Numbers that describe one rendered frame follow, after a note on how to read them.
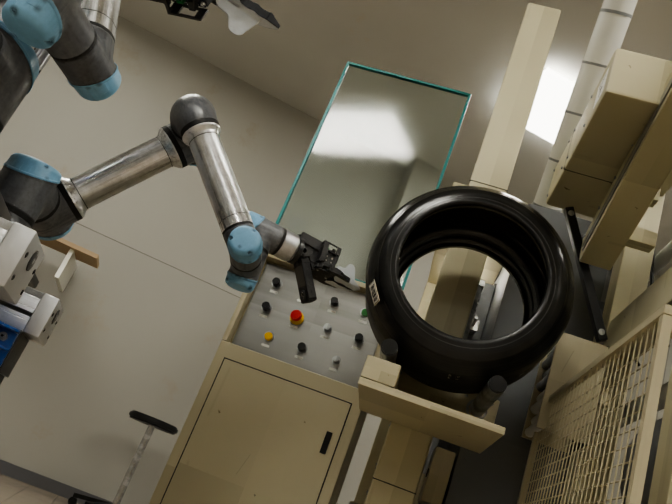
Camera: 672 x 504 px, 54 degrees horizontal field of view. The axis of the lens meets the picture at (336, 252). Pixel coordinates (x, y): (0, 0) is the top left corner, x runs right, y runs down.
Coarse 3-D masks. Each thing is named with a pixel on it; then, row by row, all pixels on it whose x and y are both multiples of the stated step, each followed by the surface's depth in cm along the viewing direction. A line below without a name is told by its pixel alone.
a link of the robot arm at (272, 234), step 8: (256, 216) 162; (256, 224) 161; (264, 224) 162; (272, 224) 164; (264, 232) 162; (272, 232) 163; (280, 232) 164; (264, 240) 161; (272, 240) 163; (280, 240) 164; (272, 248) 164
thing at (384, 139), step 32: (352, 64) 283; (352, 96) 277; (384, 96) 277; (416, 96) 276; (448, 96) 275; (320, 128) 271; (352, 128) 271; (384, 128) 270; (416, 128) 270; (448, 128) 269; (320, 160) 265; (352, 160) 265; (384, 160) 264; (416, 160) 263; (448, 160) 262; (320, 192) 259; (352, 192) 259; (384, 192) 258; (416, 192) 258; (288, 224) 254; (320, 224) 254; (352, 224) 253; (352, 256) 248
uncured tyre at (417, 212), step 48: (432, 192) 185; (480, 192) 182; (384, 240) 178; (432, 240) 205; (480, 240) 205; (528, 240) 195; (384, 288) 172; (528, 288) 198; (384, 336) 175; (432, 336) 166; (528, 336) 165; (432, 384) 180; (480, 384) 171
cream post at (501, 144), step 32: (544, 32) 251; (512, 64) 246; (544, 64) 246; (512, 96) 240; (512, 128) 235; (480, 160) 230; (512, 160) 229; (448, 256) 216; (480, 256) 215; (448, 288) 211; (448, 320) 207; (384, 448) 192; (416, 448) 192; (384, 480) 189; (416, 480) 188
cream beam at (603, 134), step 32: (608, 64) 175; (640, 64) 168; (608, 96) 166; (640, 96) 164; (576, 128) 200; (608, 128) 177; (640, 128) 172; (576, 160) 194; (608, 160) 188; (576, 192) 208
